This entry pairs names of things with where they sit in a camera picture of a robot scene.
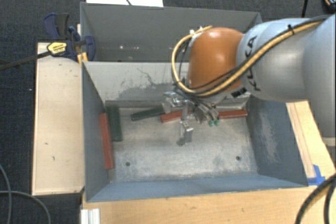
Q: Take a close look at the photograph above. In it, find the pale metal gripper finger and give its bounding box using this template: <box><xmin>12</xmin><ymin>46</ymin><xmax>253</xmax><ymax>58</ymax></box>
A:
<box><xmin>183</xmin><ymin>123</ymin><xmax>195</xmax><ymax>143</ymax></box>
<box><xmin>176</xmin><ymin>120</ymin><xmax>185</xmax><ymax>147</ymax></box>

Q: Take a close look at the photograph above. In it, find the red-brown flat block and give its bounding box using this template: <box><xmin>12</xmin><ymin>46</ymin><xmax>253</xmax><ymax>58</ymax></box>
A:
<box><xmin>99</xmin><ymin>113</ymin><xmax>116</xmax><ymax>171</ymax></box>
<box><xmin>217</xmin><ymin>109</ymin><xmax>249</xmax><ymax>119</ymax></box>
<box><xmin>160</xmin><ymin>110</ymin><xmax>184</xmax><ymax>124</ymax></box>

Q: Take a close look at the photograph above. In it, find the grey metal bin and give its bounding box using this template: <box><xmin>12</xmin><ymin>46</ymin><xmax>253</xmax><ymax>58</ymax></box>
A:
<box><xmin>79</xmin><ymin>2</ymin><xmax>309</xmax><ymax>204</ymax></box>

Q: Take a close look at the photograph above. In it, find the dark green flat block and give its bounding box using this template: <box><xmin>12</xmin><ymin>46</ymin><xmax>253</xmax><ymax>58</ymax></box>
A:
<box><xmin>106</xmin><ymin>104</ymin><xmax>123</xmax><ymax>143</ymax></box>
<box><xmin>130</xmin><ymin>106</ymin><xmax>165</xmax><ymax>122</ymax></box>

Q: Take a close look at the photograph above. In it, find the pale wood board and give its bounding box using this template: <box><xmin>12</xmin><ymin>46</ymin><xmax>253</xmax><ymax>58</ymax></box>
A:
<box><xmin>31</xmin><ymin>42</ymin><xmax>86</xmax><ymax>196</ymax></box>

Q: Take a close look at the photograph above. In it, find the black cylinder on white bracket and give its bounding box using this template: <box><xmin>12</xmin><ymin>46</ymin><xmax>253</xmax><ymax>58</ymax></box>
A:
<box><xmin>230</xmin><ymin>87</ymin><xmax>249</xmax><ymax>100</ymax></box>

